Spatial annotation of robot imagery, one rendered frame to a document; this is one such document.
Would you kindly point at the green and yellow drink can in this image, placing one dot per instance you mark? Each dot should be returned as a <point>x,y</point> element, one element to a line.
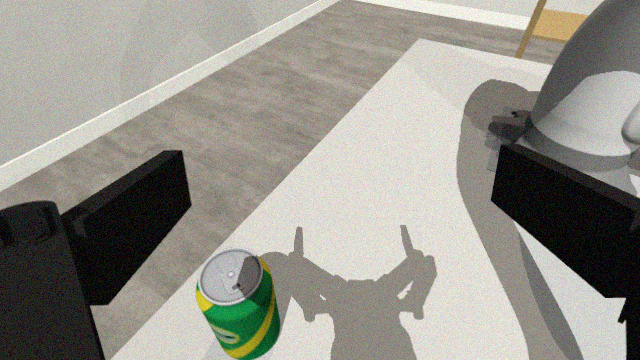
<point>238,300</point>

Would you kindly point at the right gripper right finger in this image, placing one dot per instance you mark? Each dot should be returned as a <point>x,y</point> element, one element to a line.
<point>591,226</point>

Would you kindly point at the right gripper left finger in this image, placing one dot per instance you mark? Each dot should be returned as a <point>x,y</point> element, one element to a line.
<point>54,267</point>

